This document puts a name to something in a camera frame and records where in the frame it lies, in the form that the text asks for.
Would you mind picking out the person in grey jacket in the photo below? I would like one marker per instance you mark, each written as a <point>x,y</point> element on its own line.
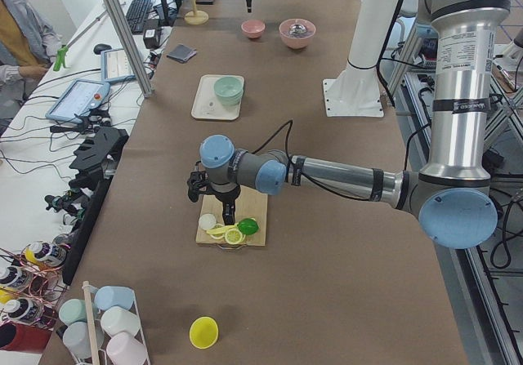
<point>29,46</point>

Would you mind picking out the stacked green bowls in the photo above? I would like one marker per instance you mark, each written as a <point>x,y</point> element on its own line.
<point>228,90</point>

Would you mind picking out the cream serving tray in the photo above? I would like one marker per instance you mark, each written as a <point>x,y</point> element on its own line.
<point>206,106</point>

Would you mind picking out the small pink bowl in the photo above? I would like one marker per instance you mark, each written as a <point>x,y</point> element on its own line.
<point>253,29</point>

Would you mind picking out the black tool stand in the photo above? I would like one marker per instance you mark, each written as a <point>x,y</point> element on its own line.
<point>95,162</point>

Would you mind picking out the lemon slice front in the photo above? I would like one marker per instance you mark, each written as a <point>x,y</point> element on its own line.
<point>234,236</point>

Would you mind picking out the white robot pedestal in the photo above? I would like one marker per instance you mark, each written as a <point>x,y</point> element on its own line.
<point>355,92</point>

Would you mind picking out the teach pendant near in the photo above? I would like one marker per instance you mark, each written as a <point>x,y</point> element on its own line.
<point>79,99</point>

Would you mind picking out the black keyboard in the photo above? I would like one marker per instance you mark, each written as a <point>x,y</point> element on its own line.
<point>137,14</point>

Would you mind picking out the computer mouse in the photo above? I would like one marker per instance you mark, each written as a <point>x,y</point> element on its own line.
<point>99,48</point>

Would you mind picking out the bottles in copper rack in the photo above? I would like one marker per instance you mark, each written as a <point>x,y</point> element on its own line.
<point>31,290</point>

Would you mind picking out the aluminium frame post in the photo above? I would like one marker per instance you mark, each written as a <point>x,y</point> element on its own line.
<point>124,33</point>

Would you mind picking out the wooden cutting board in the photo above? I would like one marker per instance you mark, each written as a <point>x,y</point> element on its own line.
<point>250,204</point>

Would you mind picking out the grey folded cloth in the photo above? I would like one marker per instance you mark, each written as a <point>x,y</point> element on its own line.
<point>182,53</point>

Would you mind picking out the large pink bowl with ice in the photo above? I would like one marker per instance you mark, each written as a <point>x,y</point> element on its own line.
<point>296,43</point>

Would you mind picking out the metal board handle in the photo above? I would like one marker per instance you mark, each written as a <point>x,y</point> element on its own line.
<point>229,247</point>

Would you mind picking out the white steamed bun toy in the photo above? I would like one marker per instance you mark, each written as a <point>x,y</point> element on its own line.
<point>207,221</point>

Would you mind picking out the teach pendant far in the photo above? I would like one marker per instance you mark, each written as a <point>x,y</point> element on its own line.
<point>115,66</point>

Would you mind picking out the yellow plastic cup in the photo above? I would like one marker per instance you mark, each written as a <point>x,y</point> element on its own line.
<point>204,332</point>

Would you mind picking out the cup rack with pastel cups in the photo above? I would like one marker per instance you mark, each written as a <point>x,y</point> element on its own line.
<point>104,327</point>

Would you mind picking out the teach pendant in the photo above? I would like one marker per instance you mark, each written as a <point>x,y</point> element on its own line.
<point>79,99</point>
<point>115,66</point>

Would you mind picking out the green lime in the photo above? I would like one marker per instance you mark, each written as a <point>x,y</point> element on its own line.
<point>248,226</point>

